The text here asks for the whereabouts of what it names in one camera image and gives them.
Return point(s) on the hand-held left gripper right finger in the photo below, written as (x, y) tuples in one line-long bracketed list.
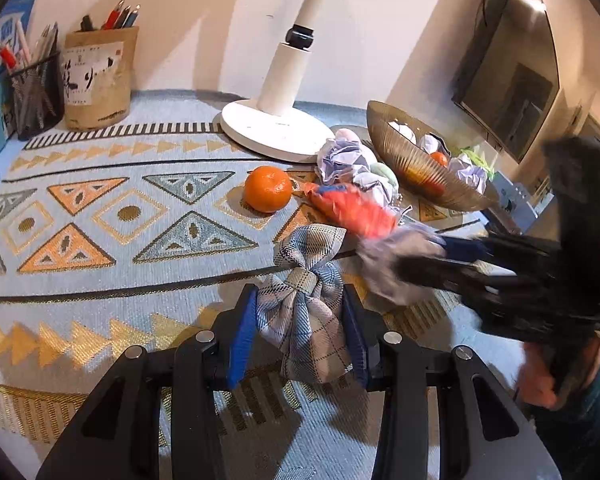
[(356, 340)]

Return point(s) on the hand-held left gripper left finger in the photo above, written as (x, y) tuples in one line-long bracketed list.
[(242, 340)]

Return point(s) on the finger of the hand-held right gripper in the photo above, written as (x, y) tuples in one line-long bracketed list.
[(455, 280), (475, 250)]

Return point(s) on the grey plaid fabric bow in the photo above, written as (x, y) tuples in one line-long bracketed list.
[(305, 320)]

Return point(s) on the grey cloth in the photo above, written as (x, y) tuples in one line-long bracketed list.
[(387, 272)]

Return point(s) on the amber ribbed glass bowl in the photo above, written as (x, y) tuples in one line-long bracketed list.
[(415, 175)]

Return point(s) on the orange tangerine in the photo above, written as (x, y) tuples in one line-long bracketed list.
[(267, 189), (439, 159)]

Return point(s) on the person's right forearm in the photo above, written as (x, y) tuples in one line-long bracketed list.
[(597, 415)]

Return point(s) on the person's right hand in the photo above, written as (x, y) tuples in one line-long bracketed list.
[(535, 375)]

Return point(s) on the grey blue box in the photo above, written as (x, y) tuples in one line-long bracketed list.
[(515, 197)]

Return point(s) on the green plastic item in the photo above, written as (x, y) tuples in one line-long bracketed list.
[(475, 156)]

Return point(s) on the red snack wrapper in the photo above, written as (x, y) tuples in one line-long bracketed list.
[(355, 207)]

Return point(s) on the patterned woven table mat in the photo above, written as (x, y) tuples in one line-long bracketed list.
[(105, 210)]

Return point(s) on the white lamp base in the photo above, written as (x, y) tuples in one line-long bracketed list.
[(285, 85)]

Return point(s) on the brown paper pen holder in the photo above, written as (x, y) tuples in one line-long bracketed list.
[(100, 80)]

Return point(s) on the black mesh pen holder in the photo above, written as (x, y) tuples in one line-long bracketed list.
[(37, 105)]

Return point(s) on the bunch of pens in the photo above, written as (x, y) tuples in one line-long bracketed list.
[(30, 52)]

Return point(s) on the black wall monitor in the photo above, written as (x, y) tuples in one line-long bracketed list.
[(515, 60)]

